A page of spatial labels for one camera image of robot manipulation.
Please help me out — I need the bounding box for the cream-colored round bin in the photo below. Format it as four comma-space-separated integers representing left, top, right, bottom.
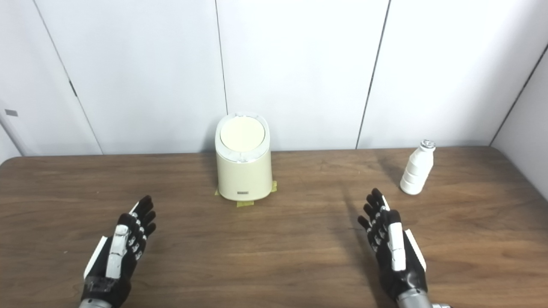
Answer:
214, 112, 273, 201

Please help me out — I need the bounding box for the small white plastic bottle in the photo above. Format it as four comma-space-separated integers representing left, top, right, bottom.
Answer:
400, 140, 436, 195

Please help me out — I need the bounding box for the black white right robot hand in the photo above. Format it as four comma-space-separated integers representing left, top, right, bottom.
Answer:
358, 188, 429, 302

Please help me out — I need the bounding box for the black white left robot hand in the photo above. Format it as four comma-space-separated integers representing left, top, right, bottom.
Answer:
80, 195, 157, 308

